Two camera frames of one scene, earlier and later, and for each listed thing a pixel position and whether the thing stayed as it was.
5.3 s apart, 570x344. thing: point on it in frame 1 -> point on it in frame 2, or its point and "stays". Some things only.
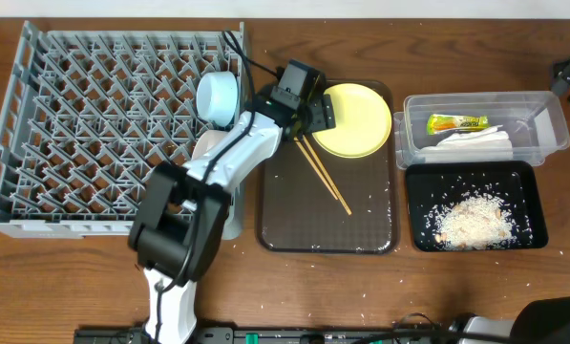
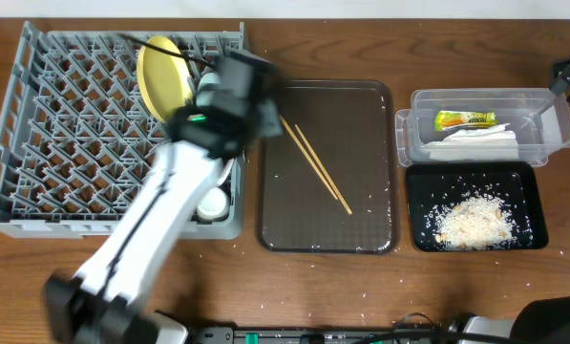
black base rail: [328, 334] stays
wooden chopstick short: [316, 168] stays
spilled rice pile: [475, 222] stays
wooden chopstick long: [327, 175] stays
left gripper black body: [321, 115] -> [269, 120]
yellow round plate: [362, 118] -> [164, 78]
